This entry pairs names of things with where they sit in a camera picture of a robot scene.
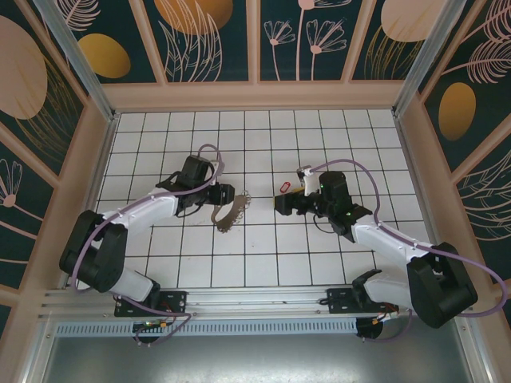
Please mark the aluminium side frame rail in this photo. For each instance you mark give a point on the aluminium side frame rail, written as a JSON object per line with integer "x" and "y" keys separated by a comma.
{"x": 477, "y": 359}
{"x": 34, "y": 379}

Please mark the yellow power connector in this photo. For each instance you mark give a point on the yellow power connector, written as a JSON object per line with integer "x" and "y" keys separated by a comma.
{"x": 377, "y": 320}

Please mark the aluminium frame post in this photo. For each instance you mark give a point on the aluminium frame post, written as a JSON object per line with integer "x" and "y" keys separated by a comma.
{"x": 88, "y": 73}
{"x": 427, "y": 60}

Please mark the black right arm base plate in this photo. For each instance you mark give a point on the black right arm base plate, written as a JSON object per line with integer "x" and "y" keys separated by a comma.
{"x": 337, "y": 301}

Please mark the aluminium mounting rail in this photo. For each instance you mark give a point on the aluminium mounting rail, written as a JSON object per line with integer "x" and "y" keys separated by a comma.
{"x": 259, "y": 299}

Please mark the grey metal sheet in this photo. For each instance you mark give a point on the grey metal sheet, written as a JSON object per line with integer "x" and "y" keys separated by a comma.
{"x": 259, "y": 359}

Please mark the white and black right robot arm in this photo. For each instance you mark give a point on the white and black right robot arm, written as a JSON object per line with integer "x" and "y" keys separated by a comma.
{"x": 439, "y": 287}

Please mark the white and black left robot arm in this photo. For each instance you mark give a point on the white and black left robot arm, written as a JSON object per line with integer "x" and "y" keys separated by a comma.
{"x": 139, "y": 207}

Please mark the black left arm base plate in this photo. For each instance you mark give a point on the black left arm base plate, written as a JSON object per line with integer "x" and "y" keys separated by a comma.
{"x": 179, "y": 307}

